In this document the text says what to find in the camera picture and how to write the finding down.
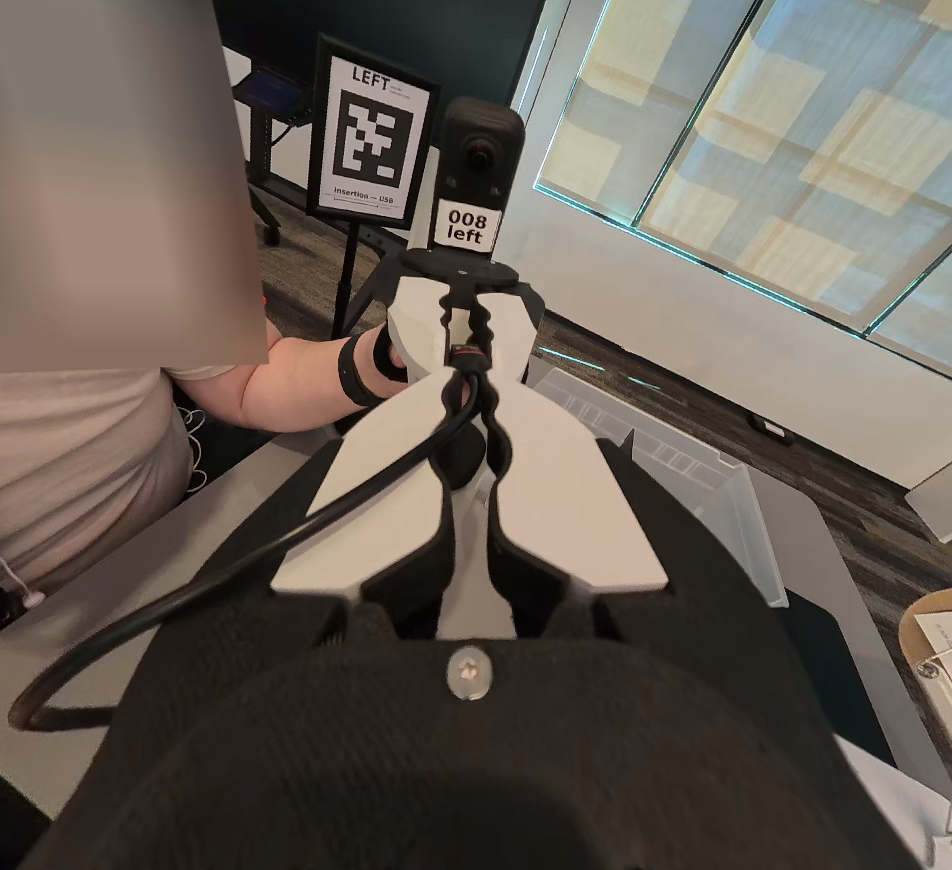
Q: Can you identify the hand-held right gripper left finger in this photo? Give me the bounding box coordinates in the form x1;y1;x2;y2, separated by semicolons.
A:
271;368;460;599

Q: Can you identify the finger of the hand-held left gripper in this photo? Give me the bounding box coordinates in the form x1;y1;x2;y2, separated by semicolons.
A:
385;277;456;396
475;288;538;389

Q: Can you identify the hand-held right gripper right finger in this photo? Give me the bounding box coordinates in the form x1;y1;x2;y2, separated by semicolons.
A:
476;377;670;597

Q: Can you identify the black usb cable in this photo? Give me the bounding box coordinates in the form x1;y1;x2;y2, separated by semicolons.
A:
7;344;493;733

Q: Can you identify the person's left forearm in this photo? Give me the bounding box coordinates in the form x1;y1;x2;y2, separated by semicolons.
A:
162;334;352;434

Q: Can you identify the person's left hand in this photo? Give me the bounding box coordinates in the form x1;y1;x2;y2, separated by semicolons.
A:
372;334;412;396

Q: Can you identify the black wristband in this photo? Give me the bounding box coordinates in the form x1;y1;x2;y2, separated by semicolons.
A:
337;336;386;407

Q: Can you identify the black sign stand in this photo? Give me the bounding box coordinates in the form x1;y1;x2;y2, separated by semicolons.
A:
329;217;406;344

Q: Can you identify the framed marker sign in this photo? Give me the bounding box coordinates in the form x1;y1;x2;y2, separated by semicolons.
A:
306;31;441;231

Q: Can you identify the clear plastic bin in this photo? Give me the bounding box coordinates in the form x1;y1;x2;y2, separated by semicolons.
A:
524;357;791;611

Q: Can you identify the black rolling stand with tablet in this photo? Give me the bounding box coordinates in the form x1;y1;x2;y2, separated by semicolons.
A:
222;44;315;248

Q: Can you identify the large glass window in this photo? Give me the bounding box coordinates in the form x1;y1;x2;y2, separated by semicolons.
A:
534;0;952;369

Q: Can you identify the person's torso in pale shirt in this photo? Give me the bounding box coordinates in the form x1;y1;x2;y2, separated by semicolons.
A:
0;364;196;592

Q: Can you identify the instruction sheet on wooden board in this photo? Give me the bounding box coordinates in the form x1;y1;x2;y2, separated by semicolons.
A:
897;586;952;709

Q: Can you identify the white cord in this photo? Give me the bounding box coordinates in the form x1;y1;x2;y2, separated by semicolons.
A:
175;405;211;495

